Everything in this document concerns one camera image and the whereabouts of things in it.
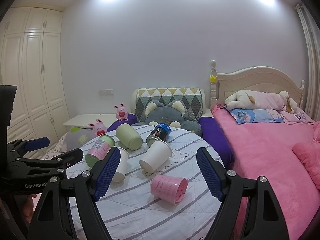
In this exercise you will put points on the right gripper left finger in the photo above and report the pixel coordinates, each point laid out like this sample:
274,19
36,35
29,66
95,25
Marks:
52,218

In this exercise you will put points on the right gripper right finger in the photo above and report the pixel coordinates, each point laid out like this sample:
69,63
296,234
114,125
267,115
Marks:
264,218

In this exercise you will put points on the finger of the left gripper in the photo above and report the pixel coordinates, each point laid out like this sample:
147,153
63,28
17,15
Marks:
70,158
36,144

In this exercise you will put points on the white paper cup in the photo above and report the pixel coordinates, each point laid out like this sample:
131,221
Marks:
119,175
158,153

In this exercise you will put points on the green ceramic cup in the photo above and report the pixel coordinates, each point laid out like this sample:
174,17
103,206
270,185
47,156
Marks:
129,137

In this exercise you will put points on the pink plastic cup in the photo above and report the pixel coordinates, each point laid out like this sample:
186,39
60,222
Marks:
169,189

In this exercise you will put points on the person's left hand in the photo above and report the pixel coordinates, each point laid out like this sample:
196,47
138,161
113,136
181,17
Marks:
28,208

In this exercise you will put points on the heart pattern sheet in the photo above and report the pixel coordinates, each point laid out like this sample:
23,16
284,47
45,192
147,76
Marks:
54,152

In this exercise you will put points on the grey flower cushion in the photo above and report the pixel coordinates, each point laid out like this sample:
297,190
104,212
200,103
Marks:
76,138

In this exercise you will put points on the green pink labelled can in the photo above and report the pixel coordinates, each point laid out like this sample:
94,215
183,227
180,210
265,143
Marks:
99,150

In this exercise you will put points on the white bedside table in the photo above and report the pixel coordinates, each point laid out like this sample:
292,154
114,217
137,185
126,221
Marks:
82,120

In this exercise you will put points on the pink bunny plush lower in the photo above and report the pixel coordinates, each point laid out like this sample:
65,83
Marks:
98,128

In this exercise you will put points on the pink bunny plush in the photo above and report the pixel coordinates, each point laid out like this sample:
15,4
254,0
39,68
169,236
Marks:
98,128
121,113

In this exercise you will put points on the pink bunny plush upper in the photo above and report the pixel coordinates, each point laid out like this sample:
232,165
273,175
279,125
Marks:
121,113

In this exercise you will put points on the pink bed blanket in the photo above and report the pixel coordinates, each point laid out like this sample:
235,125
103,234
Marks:
265,149

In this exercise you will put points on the pink pillow right edge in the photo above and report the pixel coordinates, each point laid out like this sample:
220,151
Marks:
308,154

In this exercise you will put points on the white wardrobe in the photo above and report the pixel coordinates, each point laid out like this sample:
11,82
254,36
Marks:
30,59

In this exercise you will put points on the blue metal can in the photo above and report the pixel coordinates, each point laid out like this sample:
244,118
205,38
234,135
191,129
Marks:
160,132

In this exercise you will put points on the blue cartoon pillow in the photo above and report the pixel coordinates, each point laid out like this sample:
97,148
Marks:
243,116

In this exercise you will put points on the grey cat plush cushion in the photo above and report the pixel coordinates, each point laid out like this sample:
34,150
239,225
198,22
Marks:
174,114

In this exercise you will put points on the white pink dog plush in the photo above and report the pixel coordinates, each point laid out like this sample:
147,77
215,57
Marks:
249,99

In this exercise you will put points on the triangle pattern quilted cushion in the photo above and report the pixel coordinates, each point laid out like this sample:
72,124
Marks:
191,97

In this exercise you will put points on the cream wooden headboard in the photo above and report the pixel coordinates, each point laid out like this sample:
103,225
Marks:
258,78

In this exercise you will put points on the yellow star ornament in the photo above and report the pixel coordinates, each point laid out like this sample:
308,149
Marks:
213,79

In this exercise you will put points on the white curtain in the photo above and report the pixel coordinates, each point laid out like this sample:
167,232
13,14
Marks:
311,33

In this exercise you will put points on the white wall socket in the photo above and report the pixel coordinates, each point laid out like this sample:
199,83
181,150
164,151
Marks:
106,92

